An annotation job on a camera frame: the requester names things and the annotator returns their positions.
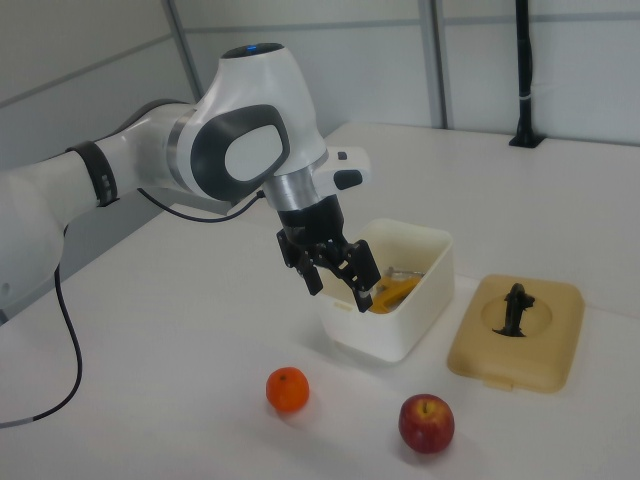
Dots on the white plastic container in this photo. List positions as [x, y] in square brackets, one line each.
[380, 335]

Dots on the grey partition post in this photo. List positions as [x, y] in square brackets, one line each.
[186, 45]
[438, 60]

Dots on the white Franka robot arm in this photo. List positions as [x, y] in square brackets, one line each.
[250, 105]

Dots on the red apple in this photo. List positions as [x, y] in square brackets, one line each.
[425, 425]

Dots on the silver metal item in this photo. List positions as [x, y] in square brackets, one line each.
[407, 272]

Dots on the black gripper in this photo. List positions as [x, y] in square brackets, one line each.
[312, 222]

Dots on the yellow toy banana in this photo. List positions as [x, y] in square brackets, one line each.
[392, 295]

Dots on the black pole with base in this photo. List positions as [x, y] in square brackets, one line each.
[525, 75]

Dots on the orange fruit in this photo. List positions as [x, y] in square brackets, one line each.
[287, 390]

